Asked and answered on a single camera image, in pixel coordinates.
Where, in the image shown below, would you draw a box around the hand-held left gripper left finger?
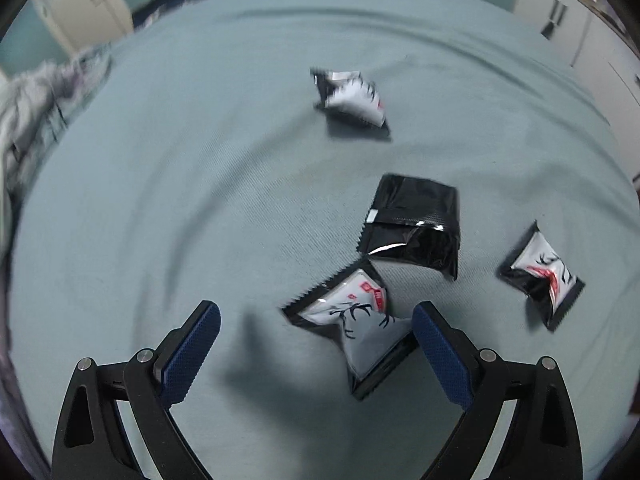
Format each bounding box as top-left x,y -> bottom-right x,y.
50,300 -> 222,480

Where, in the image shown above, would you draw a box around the plain black snack packet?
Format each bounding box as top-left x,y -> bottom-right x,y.
359,174 -> 460,281

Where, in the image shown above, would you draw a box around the blue-grey bed sheet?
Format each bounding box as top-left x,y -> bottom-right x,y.
7,0 -> 636,480

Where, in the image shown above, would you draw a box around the crumpled grey clothes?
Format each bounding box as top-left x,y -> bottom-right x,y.
0,42 -> 113,241

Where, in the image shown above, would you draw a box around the black white snack packet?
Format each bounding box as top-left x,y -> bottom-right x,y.
310,66 -> 392,137
281,259 -> 418,401
497,220 -> 586,332

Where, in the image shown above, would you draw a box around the white cabinets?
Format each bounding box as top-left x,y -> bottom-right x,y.
512,0 -> 640,136

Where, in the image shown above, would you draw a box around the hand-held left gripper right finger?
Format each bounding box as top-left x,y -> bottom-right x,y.
411,301 -> 583,480

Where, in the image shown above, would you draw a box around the white door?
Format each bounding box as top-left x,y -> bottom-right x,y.
32,0 -> 135,56

